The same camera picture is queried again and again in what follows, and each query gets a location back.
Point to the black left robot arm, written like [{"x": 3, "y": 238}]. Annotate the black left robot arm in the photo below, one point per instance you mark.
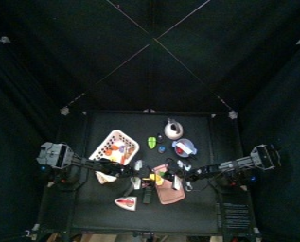
[{"x": 84, "y": 162}]

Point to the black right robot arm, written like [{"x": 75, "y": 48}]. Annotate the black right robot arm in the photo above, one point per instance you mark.
[{"x": 235, "y": 164}]

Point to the small blue round toy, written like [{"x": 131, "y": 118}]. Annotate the small blue round toy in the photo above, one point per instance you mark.
[{"x": 160, "y": 149}]

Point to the beige toy bread piece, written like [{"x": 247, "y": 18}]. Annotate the beige toy bread piece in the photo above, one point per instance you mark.
[{"x": 103, "y": 178}]

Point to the brown toy food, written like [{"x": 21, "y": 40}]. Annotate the brown toy food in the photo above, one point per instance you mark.
[{"x": 128, "y": 152}]

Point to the white pink toy kettle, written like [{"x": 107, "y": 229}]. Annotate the white pink toy kettle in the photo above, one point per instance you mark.
[{"x": 172, "y": 130}]

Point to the white toy bar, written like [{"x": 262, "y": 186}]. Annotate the white toy bar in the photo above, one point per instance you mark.
[{"x": 185, "y": 147}]

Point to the yellow toy corn cob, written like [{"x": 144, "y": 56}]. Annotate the yellow toy corn cob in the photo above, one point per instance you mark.
[{"x": 154, "y": 178}]

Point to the purple toy food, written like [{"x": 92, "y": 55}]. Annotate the purple toy food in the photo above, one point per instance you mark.
[{"x": 120, "y": 148}]

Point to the green corn husk toy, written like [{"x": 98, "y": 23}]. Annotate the green corn husk toy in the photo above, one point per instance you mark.
[{"x": 151, "y": 142}]

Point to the red toy food piece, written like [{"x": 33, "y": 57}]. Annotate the red toy food piece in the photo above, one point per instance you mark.
[{"x": 179, "y": 151}]

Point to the pink cutting board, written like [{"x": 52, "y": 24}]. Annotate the pink cutting board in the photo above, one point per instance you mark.
[{"x": 168, "y": 190}]

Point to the orange toy food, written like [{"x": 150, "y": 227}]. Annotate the orange toy food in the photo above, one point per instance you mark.
[{"x": 111, "y": 149}]

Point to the small dark purple toy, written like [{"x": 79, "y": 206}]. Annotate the small dark purple toy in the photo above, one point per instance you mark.
[{"x": 159, "y": 138}]

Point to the white plastic lattice basket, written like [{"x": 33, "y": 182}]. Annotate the white plastic lattice basket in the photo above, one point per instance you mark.
[{"x": 107, "y": 143}]

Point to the white red wedge toy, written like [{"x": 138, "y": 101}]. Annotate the white red wedge toy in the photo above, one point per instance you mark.
[{"x": 127, "y": 202}]

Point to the black rectangular toy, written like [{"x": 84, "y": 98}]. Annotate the black rectangular toy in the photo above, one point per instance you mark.
[{"x": 147, "y": 195}]

